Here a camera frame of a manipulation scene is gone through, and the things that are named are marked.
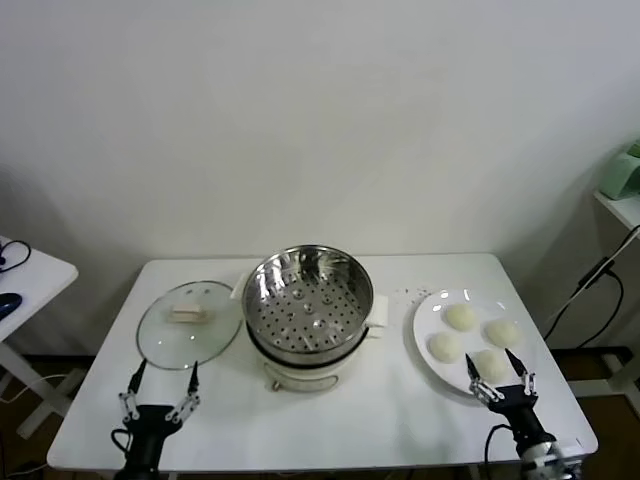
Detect white side table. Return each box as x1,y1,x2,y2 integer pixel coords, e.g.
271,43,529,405
0,234,86,441

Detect white floor cable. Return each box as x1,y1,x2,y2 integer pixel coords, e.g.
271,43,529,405
0,373,66,404

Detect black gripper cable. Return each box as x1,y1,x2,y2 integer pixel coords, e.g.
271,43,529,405
483,423,517,474
110,427,133,454

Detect white steamed baozi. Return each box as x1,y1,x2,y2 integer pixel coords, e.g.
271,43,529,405
444,303,477,332
472,348,511,385
482,319,525,348
428,331,464,363

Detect large white plate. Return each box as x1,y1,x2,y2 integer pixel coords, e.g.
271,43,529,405
412,288,537,400

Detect round glass pot lid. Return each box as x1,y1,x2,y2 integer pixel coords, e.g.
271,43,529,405
137,280,244,371

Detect dark blue object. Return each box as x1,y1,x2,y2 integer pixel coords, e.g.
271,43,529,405
0,293,24,321

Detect pale green appliance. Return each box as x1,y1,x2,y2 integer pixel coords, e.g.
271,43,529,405
598,141,640,200

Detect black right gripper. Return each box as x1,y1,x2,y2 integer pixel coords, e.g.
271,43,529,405
464,348,557,456

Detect black cable loop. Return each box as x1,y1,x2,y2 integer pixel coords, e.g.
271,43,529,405
0,239,32,274

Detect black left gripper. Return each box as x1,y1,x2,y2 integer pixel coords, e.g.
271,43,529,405
118,359,202,471

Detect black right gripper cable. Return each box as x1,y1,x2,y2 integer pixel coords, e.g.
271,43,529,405
483,423,517,474

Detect perforated stainless steel steamer basket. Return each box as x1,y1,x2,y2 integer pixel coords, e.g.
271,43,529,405
241,244,375,354

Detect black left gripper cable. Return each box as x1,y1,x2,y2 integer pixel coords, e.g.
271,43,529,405
110,427,133,454

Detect white electric cooking pot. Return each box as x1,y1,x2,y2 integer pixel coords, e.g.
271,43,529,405
229,272,390,395

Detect black power cable with adapter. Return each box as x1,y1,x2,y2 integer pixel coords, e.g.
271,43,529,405
543,224,640,349

